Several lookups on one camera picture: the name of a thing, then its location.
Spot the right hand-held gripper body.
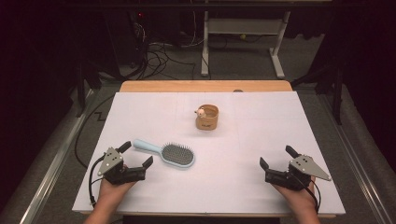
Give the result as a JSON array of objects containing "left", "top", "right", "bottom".
[{"left": 264, "top": 154, "right": 332, "bottom": 191}]

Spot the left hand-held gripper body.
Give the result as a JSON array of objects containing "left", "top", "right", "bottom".
[{"left": 97, "top": 147, "right": 147, "bottom": 186}]

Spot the light blue hairbrush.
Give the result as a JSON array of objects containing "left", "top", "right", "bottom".
[{"left": 133, "top": 138, "right": 196, "bottom": 169}]

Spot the person's left hand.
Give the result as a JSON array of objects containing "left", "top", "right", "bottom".
[{"left": 98, "top": 177, "right": 138, "bottom": 203}]

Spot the person's right hand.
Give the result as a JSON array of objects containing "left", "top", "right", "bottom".
[{"left": 271, "top": 175, "right": 320, "bottom": 216}]

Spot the white table mat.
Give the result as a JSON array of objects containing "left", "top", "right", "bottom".
[{"left": 72, "top": 91, "right": 347, "bottom": 217}]

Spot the dark tripod stand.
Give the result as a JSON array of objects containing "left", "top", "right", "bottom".
[
  {"left": 290, "top": 62, "right": 347, "bottom": 125},
  {"left": 73, "top": 59, "right": 102, "bottom": 118}
]

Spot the tan cup with small figurine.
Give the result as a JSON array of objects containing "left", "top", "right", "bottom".
[{"left": 194, "top": 104, "right": 219, "bottom": 131}]

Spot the wooden table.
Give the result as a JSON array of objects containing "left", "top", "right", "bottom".
[{"left": 79, "top": 79, "right": 337, "bottom": 218}]

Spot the dark curtain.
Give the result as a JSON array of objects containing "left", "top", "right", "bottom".
[
  {"left": 323, "top": 0, "right": 396, "bottom": 172},
  {"left": 0, "top": 0, "right": 78, "bottom": 206}
]

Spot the dark computer tower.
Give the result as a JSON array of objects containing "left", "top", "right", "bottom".
[{"left": 104, "top": 8, "right": 148, "bottom": 68}]

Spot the right hand-held gripper black cable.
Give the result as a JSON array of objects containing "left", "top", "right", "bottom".
[{"left": 290, "top": 172, "right": 321, "bottom": 215}]

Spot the long black floor cable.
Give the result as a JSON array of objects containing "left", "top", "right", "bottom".
[{"left": 74, "top": 94, "right": 116, "bottom": 169}]

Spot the metal floor rail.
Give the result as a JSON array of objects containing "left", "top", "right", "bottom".
[
  {"left": 317, "top": 92, "right": 387, "bottom": 224},
  {"left": 18, "top": 88, "right": 96, "bottom": 224}
]

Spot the tangle of floor cables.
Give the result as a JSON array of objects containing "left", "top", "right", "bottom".
[{"left": 124, "top": 18, "right": 213, "bottom": 81}]

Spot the white metal stand frame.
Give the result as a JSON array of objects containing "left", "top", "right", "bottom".
[{"left": 200, "top": 0, "right": 292, "bottom": 79}]

